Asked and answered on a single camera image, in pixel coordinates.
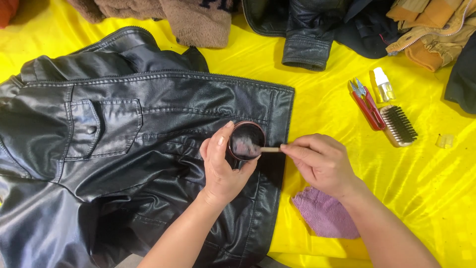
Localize person's right hand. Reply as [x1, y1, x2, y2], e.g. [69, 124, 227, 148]
[280, 133, 367, 202]

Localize person's left hand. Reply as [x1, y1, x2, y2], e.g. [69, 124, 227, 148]
[200, 121, 261, 205]

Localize round tin of black polish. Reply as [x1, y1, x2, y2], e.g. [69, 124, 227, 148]
[227, 121, 267, 161]

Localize small wooden-handled applicator brush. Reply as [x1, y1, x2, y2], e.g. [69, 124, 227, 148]
[234, 138, 284, 157]

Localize yellow satin table cloth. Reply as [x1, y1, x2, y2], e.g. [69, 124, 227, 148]
[0, 0, 476, 268]

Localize purple microfibre cloth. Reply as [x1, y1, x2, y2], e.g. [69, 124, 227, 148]
[292, 186, 360, 239]

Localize red thread snips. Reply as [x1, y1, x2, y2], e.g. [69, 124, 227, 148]
[348, 77, 387, 131]

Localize wooden brush with black bristles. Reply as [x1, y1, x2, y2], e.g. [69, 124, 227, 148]
[379, 105, 419, 148]

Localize small clear spray bottle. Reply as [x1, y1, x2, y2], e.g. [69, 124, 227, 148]
[373, 67, 396, 103]

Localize black leather jacket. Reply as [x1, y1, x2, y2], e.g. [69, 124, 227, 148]
[0, 26, 295, 268]

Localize clear plastic cap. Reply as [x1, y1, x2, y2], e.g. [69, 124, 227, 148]
[436, 134, 455, 149]

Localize dark leather jacket with cuff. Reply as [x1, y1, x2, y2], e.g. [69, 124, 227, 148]
[241, 0, 354, 72]

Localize dark navy garment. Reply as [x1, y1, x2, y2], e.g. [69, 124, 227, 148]
[334, 0, 410, 60]

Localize dark green garment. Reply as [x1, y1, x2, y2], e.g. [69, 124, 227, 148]
[444, 50, 476, 114]

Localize brown fleece garment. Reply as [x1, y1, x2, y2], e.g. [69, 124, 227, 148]
[66, 0, 240, 49]

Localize tan canvas jacket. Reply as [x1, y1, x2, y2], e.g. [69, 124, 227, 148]
[385, 0, 476, 73]

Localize orange-red fabric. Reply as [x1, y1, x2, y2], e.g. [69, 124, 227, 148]
[0, 0, 20, 29]

